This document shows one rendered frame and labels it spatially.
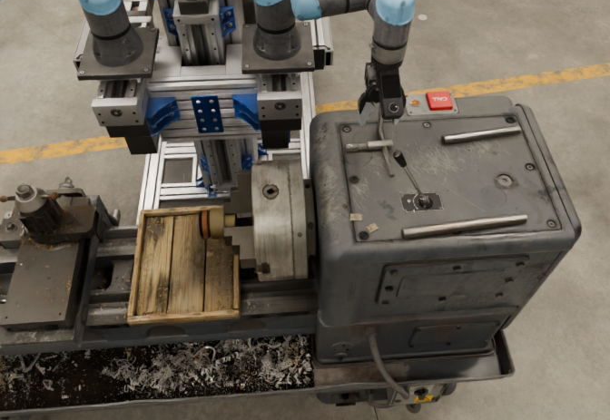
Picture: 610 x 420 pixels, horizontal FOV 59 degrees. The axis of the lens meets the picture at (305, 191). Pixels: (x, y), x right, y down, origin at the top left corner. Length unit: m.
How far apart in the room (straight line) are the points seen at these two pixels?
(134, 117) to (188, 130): 0.27
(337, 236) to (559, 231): 0.49
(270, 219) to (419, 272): 0.37
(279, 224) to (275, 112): 0.52
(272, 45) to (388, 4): 0.65
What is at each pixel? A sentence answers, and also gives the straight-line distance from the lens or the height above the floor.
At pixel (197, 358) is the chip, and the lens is 1.86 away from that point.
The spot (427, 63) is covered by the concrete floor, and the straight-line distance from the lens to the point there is 3.56.
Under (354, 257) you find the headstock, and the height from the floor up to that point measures 1.24.
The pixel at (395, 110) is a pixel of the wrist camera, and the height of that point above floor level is 1.43.
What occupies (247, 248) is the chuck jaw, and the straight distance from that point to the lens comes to 1.36.
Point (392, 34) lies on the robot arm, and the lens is 1.15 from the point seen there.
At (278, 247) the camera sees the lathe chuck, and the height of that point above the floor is 1.17.
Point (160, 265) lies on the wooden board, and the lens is 1.64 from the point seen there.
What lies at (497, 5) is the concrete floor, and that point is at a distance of 4.15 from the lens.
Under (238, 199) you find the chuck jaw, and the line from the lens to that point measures 1.40.
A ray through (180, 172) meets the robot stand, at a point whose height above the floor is 0.21.
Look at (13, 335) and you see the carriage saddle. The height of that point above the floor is 0.93.
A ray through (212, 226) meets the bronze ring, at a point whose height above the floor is 1.11.
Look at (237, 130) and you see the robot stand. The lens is 1.95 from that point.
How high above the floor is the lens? 2.29
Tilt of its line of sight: 54 degrees down
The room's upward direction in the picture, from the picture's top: straight up
